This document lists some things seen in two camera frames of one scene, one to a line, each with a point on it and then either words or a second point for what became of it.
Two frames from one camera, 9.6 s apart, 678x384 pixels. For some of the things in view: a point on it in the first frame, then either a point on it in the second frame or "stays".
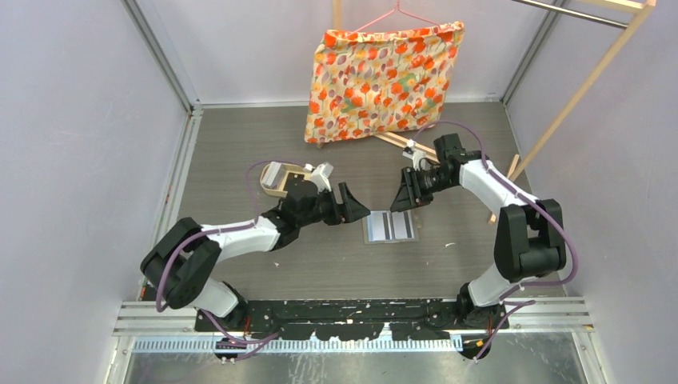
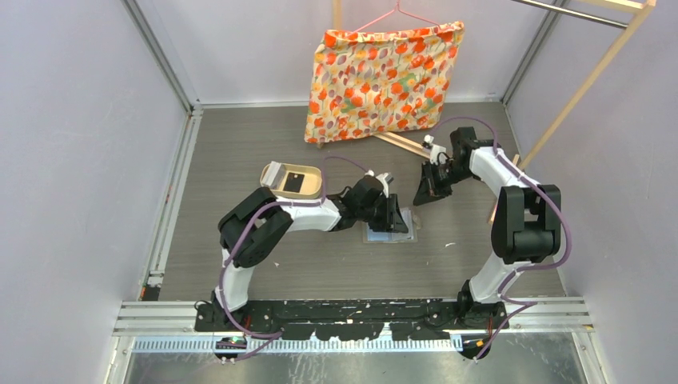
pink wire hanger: [397, 8] stays
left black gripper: [352, 209] -> [392, 220]
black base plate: [354, 320] stays
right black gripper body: [430, 182] stays
